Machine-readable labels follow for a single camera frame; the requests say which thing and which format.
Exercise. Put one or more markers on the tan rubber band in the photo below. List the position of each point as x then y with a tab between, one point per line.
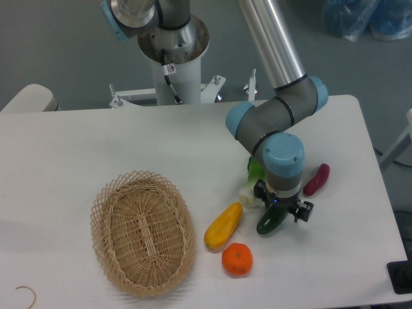
33	294

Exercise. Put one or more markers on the white chair back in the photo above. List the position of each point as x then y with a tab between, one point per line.
33	98

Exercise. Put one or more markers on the orange tangerine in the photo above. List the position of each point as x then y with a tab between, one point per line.
237	259

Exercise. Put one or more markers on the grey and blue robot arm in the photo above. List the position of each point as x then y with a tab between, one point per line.
261	130

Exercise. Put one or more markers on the woven wicker basket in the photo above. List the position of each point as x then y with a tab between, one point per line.
143	234

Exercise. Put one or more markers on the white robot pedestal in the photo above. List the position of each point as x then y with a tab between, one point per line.
175	60

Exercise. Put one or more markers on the yellow squash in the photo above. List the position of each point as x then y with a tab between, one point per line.
223	227

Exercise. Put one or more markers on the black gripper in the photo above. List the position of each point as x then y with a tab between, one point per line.
289	199

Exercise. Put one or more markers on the blue plastic bags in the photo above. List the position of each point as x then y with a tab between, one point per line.
386	20

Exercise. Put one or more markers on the dark green cucumber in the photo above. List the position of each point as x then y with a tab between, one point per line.
271	220

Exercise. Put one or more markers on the green bok choy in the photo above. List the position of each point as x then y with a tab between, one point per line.
246	193

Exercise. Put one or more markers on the black device at table edge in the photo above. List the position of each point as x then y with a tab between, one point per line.
400	276

